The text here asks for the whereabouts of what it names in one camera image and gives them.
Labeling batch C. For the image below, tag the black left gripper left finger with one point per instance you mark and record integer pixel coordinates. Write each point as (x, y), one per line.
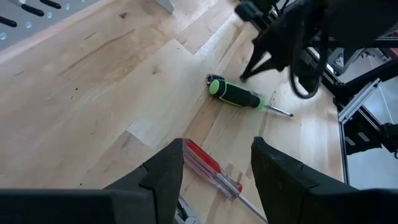
(124, 205)

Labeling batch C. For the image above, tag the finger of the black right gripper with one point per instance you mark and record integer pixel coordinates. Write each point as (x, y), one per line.
(253, 63)
(273, 66)

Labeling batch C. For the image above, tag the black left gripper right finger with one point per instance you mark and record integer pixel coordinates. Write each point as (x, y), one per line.
(311, 199)

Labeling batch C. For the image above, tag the small chrome socket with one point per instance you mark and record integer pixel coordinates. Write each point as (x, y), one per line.
(214, 77)

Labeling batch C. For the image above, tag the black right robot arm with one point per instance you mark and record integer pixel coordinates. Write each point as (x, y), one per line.
(357, 18)

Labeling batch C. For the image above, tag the white perforated pegboard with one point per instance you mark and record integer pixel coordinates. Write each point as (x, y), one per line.
(37, 28)

